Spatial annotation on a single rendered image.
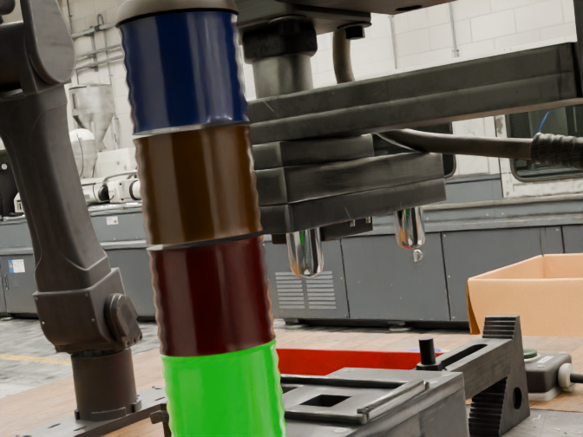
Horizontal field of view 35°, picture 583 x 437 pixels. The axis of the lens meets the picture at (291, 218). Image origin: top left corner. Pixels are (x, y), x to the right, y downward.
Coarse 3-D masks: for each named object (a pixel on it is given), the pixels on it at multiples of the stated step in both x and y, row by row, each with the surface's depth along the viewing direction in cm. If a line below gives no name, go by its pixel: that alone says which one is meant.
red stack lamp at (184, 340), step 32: (160, 256) 29; (192, 256) 28; (224, 256) 28; (256, 256) 29; (160, 288) 29; (192, 288) 28; (224, 288) 28; (256, 288) 29; (160, 320) 29; (192, 320) 28; (224, 320) 28; (256, 320) 29; (160, 352) 29; (192, 352) 28; (224, 352) 28
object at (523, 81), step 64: (256, 64) 57; (448, 64) 47; (512, 64) 45; (576, 64) 43; (256, 128) 55; (320, 128) 52; (384, 128) 53; (320, 192) 52; (384, 192) 58; (320, 256) 53
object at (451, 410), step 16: (448, 400) 62; (464, 400) 64; (416, 416) 59; (432, 416) 61; (448, 416) 62; (464, 416) 64; (384, 432) 56; (400, 432) 57; (416, 432) 59; (432, 432) 60; (448, 432) 62; (464, 432) 64
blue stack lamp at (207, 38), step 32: (128, 32) 28; (160, 32) 28; (192, 32) 28; (224, 32) 28; (128, 64) 29; (160, 64) 28; (192, 64) 28; (224, 64) 28; (128, 96) 29; (160, 96) 28; (192, 96) 28; (224, 96) 28; (160, 128) 28; (192, 128) 30
